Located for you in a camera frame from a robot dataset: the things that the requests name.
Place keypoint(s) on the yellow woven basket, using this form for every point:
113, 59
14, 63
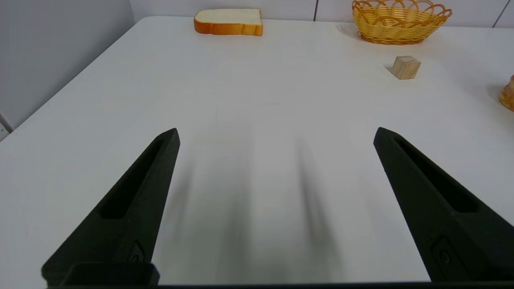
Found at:
399, 22

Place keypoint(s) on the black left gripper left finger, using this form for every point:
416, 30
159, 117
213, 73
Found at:
136, 208

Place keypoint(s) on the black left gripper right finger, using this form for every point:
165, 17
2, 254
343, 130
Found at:
445, 224

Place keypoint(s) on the toast bread slice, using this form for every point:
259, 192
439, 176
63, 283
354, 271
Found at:
229, 22

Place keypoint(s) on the red yellow apple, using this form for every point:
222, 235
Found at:
508, 98

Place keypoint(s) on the small wooden cube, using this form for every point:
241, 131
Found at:
406, 67

